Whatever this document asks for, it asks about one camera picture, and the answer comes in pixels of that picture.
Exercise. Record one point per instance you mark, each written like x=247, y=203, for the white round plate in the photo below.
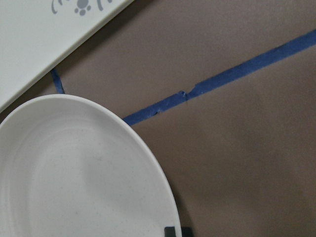
x=71, y=168

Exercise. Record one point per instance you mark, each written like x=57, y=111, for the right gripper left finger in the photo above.
x=169, y=231

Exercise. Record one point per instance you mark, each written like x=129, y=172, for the cream bear tray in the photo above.
x=36, y=35

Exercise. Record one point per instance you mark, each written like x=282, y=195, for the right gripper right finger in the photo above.
x=186, y=231

